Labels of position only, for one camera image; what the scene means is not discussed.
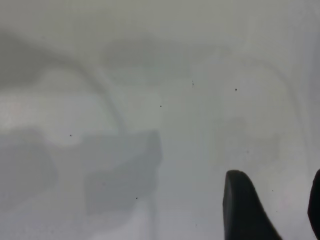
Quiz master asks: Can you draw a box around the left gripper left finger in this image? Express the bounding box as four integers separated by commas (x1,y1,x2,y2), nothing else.
222,169,285,240

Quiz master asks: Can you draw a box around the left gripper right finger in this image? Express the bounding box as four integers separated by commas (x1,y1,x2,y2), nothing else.
307,168,320,237

